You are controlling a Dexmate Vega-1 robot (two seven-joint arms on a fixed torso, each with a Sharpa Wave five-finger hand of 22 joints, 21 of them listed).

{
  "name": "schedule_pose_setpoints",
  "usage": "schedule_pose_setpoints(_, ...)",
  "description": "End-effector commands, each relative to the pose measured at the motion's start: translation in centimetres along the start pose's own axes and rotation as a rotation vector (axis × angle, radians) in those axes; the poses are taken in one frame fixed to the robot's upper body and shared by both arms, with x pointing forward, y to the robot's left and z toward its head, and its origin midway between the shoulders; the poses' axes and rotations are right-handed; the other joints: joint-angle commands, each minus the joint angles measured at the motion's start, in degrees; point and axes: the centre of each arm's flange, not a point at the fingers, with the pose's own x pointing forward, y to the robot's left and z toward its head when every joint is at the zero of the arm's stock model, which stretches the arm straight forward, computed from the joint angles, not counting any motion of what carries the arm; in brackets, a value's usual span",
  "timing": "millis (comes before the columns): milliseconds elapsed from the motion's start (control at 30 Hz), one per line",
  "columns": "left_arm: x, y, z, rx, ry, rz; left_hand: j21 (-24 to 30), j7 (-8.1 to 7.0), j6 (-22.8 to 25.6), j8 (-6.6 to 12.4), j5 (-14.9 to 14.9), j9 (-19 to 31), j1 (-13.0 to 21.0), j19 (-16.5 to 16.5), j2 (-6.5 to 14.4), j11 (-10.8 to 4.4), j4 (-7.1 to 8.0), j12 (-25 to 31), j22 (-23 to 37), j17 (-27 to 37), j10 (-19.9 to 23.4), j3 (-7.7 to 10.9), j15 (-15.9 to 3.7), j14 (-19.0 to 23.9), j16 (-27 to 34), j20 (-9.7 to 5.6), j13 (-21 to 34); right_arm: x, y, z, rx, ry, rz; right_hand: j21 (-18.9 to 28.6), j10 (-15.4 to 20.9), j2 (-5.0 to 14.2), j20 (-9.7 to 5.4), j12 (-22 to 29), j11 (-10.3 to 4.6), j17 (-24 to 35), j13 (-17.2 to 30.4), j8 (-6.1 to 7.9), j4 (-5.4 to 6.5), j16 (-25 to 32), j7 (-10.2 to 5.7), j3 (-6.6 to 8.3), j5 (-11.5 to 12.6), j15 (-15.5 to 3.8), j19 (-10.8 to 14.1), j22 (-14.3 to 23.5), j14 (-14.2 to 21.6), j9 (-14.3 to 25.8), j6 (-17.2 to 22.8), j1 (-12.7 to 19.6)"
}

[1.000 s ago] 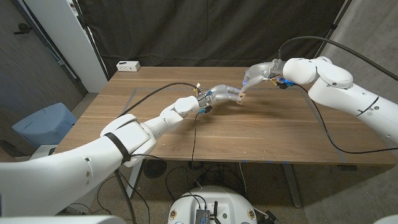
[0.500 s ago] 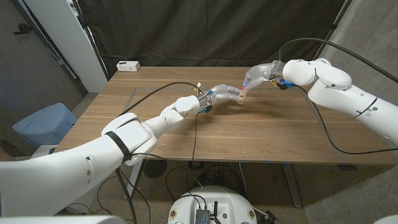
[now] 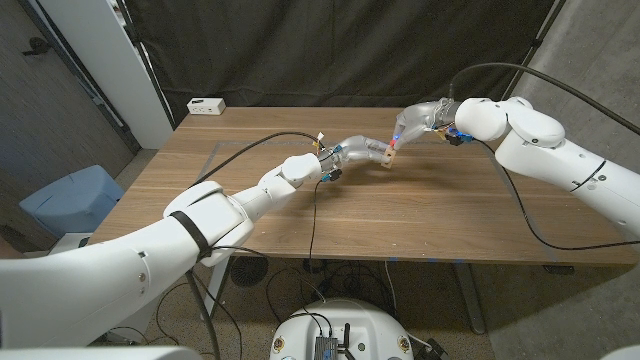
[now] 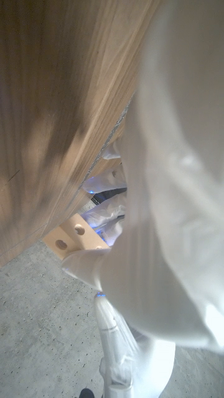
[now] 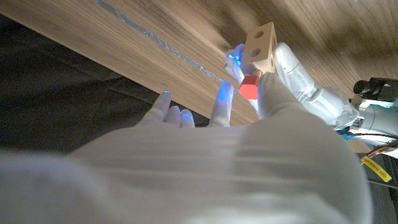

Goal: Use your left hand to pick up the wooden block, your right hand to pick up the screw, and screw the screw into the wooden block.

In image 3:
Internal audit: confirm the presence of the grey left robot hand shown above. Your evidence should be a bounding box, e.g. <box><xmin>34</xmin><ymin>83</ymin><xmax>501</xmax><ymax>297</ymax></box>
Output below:
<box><xmin>318</xmin><ymin>134</ymin><xmax>389</xmax><ymax>174</ymax></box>

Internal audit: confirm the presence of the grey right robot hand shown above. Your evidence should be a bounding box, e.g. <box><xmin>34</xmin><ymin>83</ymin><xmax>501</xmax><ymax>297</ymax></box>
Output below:
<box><xmin>392</xmin><ymin>98</ymin><xmax>460</xmax><ymax>151</ymax></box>

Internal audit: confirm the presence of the black backdrop curtain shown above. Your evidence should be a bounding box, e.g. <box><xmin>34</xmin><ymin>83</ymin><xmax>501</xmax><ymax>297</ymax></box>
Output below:
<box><xmin>122</xmin><ymin>0</ymin><xmax>569</xmax><ymax>124</ymax></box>

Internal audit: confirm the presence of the white power strip box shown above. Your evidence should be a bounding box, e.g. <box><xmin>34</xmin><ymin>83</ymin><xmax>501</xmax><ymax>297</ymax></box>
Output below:
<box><xmin>186</xmin><ymin>97</ymin><xmax>227</xmax><ymax>117</ymax></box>

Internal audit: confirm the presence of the round black floor fan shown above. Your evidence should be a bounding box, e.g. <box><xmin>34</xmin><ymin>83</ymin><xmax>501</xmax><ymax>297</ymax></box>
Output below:
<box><xmin>230</xmin><ymin>256</ymin><xmax>269</xmax><ymax>288</ymax></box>

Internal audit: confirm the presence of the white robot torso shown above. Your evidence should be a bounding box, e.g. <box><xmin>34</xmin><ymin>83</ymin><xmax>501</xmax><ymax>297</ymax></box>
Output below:
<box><xmin>269</xmin><ymin>298</ymin><xmax>415</xmax><ymax>360</ymax></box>

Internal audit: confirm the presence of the grey table leg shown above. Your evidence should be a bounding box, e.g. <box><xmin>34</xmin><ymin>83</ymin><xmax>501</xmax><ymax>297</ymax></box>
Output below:
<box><xmin>452</xmin><ymin>262</ymin><xmax>487</xmax><ymax>335</ymax></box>

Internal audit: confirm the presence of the grey device on torso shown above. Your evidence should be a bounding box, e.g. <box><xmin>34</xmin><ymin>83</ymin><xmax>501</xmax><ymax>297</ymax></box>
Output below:
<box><xmin>313</xmin><ymin>335</ymin><xmax>340</xmax><ymax>360</ymax></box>

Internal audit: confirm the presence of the white table leg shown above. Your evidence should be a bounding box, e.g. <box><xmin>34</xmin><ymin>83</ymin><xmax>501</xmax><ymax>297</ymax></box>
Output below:
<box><xmin>199</xmin><ymin>255</ymin><xmax>232</xmax><ymax>323</ymax></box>

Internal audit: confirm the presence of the white cabinet panel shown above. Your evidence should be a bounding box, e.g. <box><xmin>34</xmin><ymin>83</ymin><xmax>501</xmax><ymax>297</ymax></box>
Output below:
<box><xmin>37</xmin><ymin>0</ymin><xmax>175</xmax><ymax>150</ymax></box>

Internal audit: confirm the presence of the blue plastic bin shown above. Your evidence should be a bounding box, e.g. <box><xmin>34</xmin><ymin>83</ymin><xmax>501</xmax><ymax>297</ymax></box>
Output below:
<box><xmin>18</xmin><ymin>164</ymin><xmax>125</xmax><ymax>240</ymax></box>

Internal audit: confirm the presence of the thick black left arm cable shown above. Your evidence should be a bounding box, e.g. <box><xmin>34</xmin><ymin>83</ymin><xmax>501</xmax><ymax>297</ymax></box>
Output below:
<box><xmin>184</xmin><ymin>131</ymin><xmax>325</xmax><ymax>360</ymax></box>

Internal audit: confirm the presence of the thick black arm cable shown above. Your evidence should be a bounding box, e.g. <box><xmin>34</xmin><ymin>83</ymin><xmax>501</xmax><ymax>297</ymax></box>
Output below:
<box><xmin>448</xmin><ymin>61</ymin><xmax>640</xmax><ymax>137</ymax></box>
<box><xmin>184</xmin><ymin>131</ymin><xmax>325</xmax><ymax>360</ymax></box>

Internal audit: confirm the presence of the thin black left wrist wire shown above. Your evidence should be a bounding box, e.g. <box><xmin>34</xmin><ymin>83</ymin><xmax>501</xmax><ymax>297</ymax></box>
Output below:
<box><xmin>212</xmin><ymin>178</ymin><xmax>329</xmax><ymax>304</ymax></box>

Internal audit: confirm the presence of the thin black wrist wire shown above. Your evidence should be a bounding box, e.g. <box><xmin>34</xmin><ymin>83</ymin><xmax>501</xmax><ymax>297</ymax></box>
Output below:
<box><xmin>474</xmin><ymin>138</ymin><xmax>640</xmax><ymax>252</ymax></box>
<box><xmin>212</xmin><ymin>178</ymin><xmax>329</xmax><ymax>304</ymax></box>

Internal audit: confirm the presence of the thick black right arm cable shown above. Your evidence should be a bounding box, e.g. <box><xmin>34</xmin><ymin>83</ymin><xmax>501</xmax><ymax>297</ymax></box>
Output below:
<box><xmin>448</xmin><ymin>61</ymin><xmax>640</xmax><ymax>137</ymax></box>

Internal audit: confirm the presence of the black floor cable tangle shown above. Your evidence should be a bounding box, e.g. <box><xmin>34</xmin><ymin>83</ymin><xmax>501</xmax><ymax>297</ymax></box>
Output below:
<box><xmin>264</xmin><ymin>257</ymin><xmax>401</xmax><ymax>321</ymax></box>

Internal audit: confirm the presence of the thin black right wrist wire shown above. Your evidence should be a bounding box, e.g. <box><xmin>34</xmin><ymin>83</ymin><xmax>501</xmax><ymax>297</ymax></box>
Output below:
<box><xmin>474</xmin><ymin>138</ymin><xmax>640</xmax><ymax>252</ymax></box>

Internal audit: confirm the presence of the black door handle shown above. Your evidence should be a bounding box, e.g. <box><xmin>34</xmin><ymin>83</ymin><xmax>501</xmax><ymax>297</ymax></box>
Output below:
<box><xmin>21</xmin><ymin>37</ymin><xmax>53</xmax><ymax>56</ymax></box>

